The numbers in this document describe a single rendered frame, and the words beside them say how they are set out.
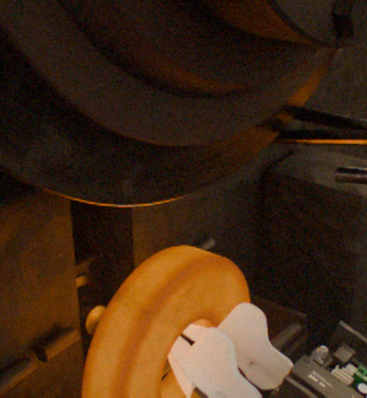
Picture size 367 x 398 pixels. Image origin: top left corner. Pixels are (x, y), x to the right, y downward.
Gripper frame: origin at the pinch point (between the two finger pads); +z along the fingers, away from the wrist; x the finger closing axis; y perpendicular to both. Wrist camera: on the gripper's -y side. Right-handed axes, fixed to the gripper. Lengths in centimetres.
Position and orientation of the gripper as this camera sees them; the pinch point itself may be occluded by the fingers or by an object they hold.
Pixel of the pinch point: (177, 344)
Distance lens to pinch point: 55.4
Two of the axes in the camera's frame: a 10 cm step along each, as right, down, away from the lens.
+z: -7.6, -5.2, 3.9
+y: 2.4, -7.8, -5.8
